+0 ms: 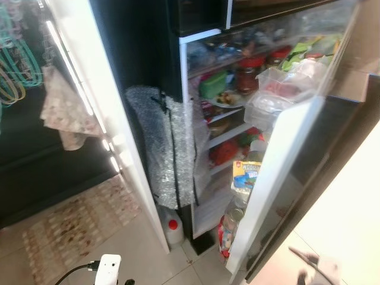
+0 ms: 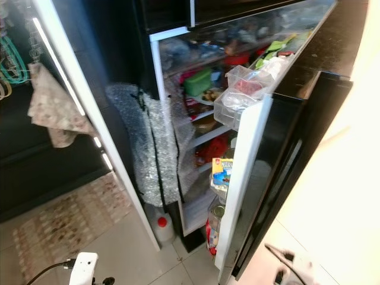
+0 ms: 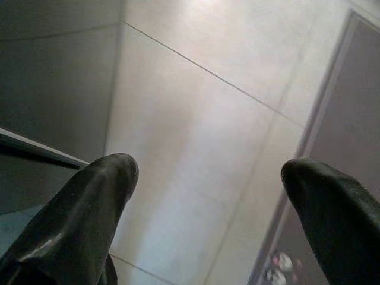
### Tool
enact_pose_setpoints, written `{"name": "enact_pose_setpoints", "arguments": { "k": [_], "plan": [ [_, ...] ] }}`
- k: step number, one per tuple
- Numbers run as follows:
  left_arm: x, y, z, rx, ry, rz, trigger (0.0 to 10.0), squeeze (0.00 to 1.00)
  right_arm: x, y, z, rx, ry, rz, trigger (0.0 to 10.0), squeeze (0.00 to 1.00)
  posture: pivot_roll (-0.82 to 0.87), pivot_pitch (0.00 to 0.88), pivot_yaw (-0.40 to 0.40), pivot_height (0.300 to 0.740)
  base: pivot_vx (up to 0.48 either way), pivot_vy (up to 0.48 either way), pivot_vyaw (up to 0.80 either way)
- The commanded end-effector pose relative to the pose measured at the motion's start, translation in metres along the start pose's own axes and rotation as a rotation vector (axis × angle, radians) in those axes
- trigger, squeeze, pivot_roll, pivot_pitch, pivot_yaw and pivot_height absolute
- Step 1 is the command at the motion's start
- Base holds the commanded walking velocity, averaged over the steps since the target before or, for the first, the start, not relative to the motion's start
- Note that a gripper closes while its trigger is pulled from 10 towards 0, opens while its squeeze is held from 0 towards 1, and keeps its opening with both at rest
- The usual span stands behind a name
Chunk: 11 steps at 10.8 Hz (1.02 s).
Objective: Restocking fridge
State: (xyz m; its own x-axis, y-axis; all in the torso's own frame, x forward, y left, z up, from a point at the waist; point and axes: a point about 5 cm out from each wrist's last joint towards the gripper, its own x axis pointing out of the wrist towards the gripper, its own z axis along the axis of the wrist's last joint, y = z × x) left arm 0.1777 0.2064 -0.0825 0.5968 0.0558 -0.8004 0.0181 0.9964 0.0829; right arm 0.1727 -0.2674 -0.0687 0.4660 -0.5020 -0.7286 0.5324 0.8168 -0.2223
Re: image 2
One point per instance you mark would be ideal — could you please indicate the bottle with blue yellow label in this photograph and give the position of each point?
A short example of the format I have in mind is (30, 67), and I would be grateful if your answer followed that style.
(221, 172)

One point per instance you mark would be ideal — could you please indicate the silver bubble wrap pad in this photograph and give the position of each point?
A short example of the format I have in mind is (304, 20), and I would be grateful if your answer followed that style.
(142, 142)

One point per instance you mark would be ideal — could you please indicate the bottle with red label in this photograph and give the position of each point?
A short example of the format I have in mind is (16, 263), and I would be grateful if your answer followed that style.
(215, 222)

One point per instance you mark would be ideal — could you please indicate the white jug with red cap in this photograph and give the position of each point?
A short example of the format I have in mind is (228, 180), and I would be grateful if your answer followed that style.
(162, 228)

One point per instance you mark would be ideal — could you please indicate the black glossy cabinet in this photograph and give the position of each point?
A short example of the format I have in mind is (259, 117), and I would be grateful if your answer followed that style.
(35, 172)

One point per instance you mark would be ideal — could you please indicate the clear plastic food container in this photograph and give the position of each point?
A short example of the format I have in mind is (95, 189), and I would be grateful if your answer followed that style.
(234, 107)

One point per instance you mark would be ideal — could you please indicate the clear container with red food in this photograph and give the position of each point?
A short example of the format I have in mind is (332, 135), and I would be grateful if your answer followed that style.
(249, 83)

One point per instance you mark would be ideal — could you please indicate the green food packet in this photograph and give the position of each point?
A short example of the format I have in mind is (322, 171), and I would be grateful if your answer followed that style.
(273, 47)

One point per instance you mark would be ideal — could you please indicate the black fridge door white lining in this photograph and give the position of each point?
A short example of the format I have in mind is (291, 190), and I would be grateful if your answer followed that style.
(291, 148)

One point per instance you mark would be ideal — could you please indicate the green food container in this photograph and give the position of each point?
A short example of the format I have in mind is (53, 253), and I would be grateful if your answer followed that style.
(198, 82)

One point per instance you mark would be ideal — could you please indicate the beige red patterned floor mat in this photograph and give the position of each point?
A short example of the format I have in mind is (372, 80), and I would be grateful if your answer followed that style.
(71, 225)

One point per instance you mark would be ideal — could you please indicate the brown bowl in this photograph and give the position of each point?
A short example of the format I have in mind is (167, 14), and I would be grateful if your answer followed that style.
(205, 123)

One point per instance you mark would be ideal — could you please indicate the teal plastic hanger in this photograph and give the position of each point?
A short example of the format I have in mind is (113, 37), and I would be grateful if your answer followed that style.
(18, 71)

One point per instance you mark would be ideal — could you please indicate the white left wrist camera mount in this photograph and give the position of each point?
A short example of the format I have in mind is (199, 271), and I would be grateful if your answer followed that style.
(83, 270)

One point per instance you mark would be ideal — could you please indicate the white plate with food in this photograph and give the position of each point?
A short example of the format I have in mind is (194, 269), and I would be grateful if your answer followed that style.
(208, 95)

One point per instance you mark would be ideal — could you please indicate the beige patterned hanging cloth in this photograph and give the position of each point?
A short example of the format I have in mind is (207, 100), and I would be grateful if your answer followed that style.
(56, 107)

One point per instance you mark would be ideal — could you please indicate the glass jar with red lid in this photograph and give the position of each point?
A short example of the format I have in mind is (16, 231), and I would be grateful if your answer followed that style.
(236, 59)

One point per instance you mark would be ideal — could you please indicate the white door panel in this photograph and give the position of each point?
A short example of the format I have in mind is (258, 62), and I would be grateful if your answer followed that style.
(95, 119)

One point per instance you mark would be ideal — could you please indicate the red produce bag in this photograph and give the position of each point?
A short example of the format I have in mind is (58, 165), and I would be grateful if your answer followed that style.
(214, 148)

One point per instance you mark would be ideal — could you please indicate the black fridge with white interior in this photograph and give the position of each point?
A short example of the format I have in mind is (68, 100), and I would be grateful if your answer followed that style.
(119, 47)

